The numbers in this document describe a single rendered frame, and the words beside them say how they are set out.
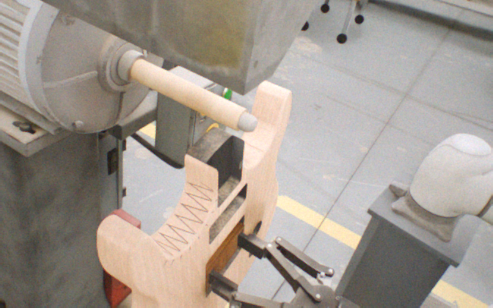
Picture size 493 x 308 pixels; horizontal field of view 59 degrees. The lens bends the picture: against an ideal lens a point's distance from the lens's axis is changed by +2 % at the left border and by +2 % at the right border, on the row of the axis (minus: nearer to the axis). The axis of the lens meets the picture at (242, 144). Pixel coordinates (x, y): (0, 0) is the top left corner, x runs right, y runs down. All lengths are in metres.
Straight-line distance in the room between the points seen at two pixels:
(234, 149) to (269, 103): 0.10
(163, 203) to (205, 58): 1.85
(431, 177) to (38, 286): 1.04
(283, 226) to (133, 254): 1.80
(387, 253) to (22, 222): 1.02
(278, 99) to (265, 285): 1.43
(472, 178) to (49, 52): 1.06
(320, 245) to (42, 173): 1.53
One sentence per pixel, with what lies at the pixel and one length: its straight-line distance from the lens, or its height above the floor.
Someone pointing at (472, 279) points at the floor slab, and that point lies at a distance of 2.44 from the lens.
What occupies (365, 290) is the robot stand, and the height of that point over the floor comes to 0.37.
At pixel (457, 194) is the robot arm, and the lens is 1.32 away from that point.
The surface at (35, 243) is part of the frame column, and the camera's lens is 1.02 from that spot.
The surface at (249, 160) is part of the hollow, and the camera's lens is 0.59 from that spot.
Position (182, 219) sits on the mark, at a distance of 0.53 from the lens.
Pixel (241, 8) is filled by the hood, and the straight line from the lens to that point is 0.33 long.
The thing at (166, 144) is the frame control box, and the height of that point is 0.96.
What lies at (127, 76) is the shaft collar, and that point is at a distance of 0.64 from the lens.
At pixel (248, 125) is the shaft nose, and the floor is 1.25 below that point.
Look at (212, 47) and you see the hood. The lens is 0.35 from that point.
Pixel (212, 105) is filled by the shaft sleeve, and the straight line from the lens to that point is 0.57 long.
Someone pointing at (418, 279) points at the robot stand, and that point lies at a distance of 1.46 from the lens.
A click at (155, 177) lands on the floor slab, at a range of 2.32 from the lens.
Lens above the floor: 1.56
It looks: 37 degrees down
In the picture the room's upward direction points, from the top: 12 degrees clockwise
